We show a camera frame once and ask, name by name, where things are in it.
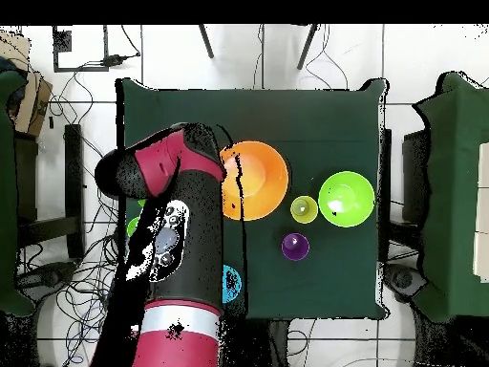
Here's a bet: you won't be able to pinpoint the large orange plastic bowl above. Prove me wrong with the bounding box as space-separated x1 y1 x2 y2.
219 140 290 222

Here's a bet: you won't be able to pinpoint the yellow plastic cup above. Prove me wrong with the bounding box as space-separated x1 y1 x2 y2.
290 195 319 225

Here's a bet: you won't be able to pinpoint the green plastic bowl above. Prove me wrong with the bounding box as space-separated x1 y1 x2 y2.
317 170 376 228

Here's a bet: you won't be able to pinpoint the purple plastic cup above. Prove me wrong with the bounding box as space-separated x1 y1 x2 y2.
281 232 310 262

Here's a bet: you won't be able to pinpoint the ribbed cyan plastic bowl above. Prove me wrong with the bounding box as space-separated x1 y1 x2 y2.
222 264 244 305

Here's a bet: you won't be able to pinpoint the dark green table cloth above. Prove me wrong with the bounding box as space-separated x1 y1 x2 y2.
116 77 389 321

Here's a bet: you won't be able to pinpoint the black tripod leg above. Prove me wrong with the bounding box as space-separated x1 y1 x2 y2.
198 24 215 59
296 24 320 71

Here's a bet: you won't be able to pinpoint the black power adapter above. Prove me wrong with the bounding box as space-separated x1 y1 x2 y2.
102 54 140 67

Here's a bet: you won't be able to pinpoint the green-clothed side table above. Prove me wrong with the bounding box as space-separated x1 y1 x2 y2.
412 72 489 322
0 70 37 317

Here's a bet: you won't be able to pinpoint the black stand base with knob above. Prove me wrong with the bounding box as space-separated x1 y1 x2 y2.
16 261 77 295

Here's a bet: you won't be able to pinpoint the brown cardboard box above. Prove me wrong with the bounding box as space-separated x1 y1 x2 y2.
0 30 53 138

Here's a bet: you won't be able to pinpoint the white boxes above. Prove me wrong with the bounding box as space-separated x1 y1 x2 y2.
472 141 489 283

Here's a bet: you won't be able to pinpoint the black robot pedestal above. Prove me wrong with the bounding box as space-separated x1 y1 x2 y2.
221 318 291 367

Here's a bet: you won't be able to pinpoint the black bench frame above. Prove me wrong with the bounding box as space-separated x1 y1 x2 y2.
14 123 86 261

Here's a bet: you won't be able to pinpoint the black square floor frame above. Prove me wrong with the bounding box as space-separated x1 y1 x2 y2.
52 25 110 73

